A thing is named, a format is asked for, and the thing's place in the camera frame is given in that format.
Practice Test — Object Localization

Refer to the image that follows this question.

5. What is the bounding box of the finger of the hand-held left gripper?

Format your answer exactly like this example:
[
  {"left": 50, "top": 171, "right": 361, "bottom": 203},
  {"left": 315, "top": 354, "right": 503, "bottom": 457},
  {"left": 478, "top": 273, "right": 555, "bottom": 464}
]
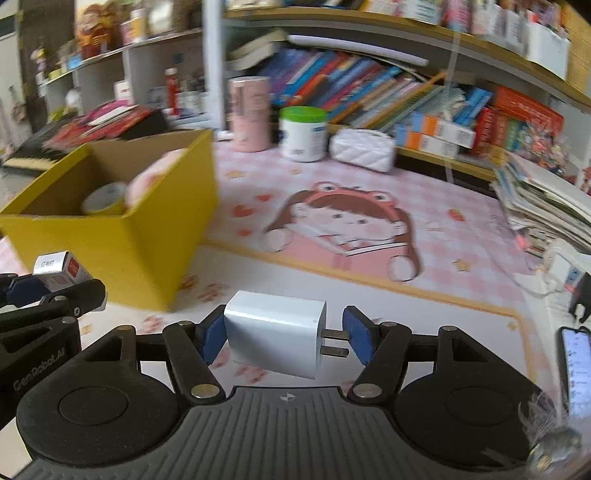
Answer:
[
  {"left": 0, "top": 278, "right": 108, "bottom": 356},
  {"left": 0, "top": 273, "right": 47, "bottom": 308}
]

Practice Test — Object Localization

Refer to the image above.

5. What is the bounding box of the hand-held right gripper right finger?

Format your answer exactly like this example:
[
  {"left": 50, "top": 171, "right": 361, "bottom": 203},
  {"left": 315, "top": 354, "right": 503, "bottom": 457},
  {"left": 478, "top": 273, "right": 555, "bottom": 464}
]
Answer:
[{"left": 342, "top": 305, "right": 490, "bottom": 401}]

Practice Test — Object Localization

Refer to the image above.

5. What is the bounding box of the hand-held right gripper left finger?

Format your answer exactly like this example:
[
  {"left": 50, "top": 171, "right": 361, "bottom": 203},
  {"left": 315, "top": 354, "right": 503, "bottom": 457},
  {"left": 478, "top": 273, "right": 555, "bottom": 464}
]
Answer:
[{"left": 85, "top": 305, "right": 229, "bottom": 400}]

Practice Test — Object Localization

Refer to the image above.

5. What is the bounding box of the small white box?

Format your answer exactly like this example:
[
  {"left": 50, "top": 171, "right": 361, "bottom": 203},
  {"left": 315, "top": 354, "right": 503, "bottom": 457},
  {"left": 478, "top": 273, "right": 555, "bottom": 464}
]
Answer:
[{"left": 33, "top": 251, "right": 93, "bottom": 291}]

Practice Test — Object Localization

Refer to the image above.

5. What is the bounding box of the white charger plug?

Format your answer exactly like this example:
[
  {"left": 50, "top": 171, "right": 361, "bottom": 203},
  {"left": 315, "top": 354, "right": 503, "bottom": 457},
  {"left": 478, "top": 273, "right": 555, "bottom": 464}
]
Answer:
[{"left": 223, "top": 290, "right": 350, "bottom": 381}]

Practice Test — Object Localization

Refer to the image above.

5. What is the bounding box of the yellow cardboard box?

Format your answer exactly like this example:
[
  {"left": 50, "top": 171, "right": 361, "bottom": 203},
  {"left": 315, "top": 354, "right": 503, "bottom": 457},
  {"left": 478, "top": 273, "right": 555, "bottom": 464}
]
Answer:
[{"left": 0, "top": 129, "right": 219, "bottom": 313}]

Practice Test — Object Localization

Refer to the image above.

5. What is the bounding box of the pink plush toy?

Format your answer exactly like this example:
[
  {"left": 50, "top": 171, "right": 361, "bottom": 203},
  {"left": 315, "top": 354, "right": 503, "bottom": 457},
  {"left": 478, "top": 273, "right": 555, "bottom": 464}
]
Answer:
[{"left": 126, "top": 148, "right": 189, "bottom": 206}]

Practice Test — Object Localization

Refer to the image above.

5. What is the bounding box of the pink printed desk mat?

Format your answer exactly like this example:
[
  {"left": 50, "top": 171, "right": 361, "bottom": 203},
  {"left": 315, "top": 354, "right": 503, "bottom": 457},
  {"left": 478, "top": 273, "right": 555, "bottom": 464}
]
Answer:
[{"left": 0, "top": 138, "right": 568, "bottom": 402}]

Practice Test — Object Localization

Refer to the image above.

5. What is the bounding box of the yellow tape roll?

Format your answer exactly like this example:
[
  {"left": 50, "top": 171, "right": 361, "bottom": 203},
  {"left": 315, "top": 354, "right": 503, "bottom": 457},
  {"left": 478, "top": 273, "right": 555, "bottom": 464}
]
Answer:
[{"left": 82, "top": 182, "right": 128, "bottom": 216}]

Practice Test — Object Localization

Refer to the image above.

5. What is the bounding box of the black piano keyboard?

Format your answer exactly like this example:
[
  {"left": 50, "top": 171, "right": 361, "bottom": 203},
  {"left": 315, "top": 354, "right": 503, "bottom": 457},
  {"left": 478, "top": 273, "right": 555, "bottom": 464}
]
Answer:
[{"left": 2, "top": 108, "right": 171, "bottom": 174}]

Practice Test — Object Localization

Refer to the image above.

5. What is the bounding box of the pile of red papers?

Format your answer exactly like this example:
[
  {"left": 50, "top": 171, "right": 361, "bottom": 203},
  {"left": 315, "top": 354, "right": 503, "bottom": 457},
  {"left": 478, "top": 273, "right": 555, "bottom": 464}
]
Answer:
[{"left": 46, "top": 104, "right": 153, "bottom": 141}]

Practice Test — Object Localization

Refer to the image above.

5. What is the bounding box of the white quilted pouch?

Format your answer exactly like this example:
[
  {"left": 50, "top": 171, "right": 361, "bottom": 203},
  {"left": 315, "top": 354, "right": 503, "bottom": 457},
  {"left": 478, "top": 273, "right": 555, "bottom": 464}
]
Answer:
[{"left": 329, "top": 128, "right": 398, "bottom": 174}]

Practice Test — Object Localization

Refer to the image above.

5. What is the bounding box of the white jar green lid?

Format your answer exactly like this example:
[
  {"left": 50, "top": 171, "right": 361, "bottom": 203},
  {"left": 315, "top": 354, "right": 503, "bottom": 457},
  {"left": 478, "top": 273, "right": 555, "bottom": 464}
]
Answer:
[{"left": 278, "top": 106, "right": 329, "bottom": 163}]

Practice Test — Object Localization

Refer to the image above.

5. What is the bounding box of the smartphone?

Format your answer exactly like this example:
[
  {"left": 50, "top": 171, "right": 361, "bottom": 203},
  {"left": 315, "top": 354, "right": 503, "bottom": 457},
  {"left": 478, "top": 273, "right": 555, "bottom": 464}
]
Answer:
[{"left": 561, "top": 325, "right": 591, "bottom": 416}]

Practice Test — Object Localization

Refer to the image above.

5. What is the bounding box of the stack of magazines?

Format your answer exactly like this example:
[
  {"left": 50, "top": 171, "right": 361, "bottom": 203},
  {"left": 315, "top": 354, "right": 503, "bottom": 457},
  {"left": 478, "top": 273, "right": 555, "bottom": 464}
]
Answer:
[{"left": 490, "top": 154, "right": 591, "bottom": 257}]

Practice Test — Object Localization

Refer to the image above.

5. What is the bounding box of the red bottle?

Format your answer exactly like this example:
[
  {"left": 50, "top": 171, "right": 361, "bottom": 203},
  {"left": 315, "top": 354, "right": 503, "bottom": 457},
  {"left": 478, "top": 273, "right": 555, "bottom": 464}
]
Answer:
[{"left": 165, "top": 68, "right": 180, "bottom": 116}]

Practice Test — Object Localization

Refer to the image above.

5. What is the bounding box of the white pen holder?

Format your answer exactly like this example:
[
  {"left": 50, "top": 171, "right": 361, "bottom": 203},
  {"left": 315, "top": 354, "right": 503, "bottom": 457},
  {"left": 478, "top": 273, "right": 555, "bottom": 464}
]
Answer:
[{"left": 181, "top": 90, "right": 207, "bottom": 116}]

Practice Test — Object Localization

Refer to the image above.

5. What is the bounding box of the pink cylinder container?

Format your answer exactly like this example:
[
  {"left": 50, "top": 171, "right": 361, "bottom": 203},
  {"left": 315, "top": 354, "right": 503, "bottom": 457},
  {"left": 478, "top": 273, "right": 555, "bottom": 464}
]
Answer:
[{"left": 228, "top": 76, "right": 271, "bottom": 153}]

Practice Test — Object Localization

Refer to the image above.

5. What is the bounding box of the white shelf unit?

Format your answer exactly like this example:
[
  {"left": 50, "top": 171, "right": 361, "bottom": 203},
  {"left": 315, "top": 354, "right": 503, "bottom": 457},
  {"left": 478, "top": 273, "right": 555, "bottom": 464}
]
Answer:
[{"left": 39, "top": 0, "right": 232, "bottom": 134}]

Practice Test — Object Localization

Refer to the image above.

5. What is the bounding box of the row of colourful books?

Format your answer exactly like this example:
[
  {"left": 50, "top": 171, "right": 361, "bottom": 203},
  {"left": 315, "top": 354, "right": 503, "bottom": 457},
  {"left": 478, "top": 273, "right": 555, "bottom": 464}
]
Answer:
[{"left": 226, "top": 46, "right": 568, "bottom": 160}]

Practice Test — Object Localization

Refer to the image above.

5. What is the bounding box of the red figurine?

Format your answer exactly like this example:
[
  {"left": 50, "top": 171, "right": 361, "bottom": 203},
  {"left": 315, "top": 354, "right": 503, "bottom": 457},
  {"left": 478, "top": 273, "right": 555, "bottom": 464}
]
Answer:
[{"left": 76, "top": 2, "right": 121, "bottom": 58}]

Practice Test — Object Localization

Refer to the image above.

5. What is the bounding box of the stack of lying books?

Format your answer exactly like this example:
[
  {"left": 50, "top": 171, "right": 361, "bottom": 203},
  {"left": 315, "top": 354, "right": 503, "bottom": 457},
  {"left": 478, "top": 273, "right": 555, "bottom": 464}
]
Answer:
[{"left": 226, "top": 30, "right": 289, "bottom": 70}]

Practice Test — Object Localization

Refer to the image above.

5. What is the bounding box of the wooden bookshelf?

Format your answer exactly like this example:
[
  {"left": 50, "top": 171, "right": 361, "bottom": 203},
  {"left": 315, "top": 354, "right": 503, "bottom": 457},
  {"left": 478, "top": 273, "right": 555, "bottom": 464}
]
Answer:
[{"left": 222, "top": 0, "right": 591, "bottom": 185}]

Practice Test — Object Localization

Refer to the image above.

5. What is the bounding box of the row of shelf books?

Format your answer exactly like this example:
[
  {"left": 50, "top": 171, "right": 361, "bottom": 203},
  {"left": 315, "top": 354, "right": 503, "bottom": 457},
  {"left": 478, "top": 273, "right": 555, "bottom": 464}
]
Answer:
[{"left": 281, "top": 0, "right": 573, "bottom": 81}]

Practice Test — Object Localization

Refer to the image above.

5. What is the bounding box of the white cable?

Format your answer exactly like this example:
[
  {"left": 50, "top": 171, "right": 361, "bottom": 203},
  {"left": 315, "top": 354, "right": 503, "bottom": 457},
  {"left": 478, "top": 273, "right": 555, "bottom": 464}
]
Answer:
[{"left": 441, "top": 28, "right": 462, "bottom": 185}]

